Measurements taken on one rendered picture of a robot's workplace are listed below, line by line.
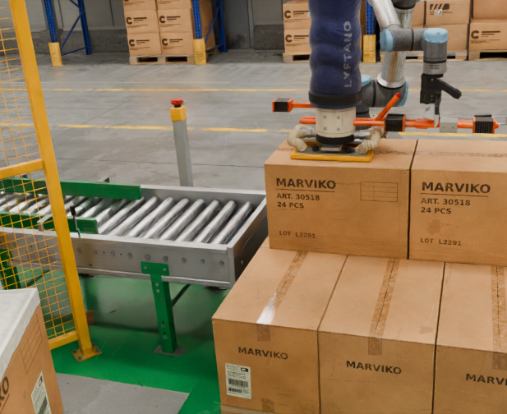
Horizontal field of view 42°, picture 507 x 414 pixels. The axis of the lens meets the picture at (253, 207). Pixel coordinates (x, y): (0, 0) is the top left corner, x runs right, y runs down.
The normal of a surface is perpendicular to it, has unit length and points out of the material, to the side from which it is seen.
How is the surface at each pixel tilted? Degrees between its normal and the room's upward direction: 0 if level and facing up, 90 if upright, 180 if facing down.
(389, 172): 90
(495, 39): 91
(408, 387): 90
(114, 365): 0
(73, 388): 0
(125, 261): 90
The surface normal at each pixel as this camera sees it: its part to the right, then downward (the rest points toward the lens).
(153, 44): -0.25, 0.38
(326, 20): -0.40, 0.13
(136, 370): -0.07, -0.92
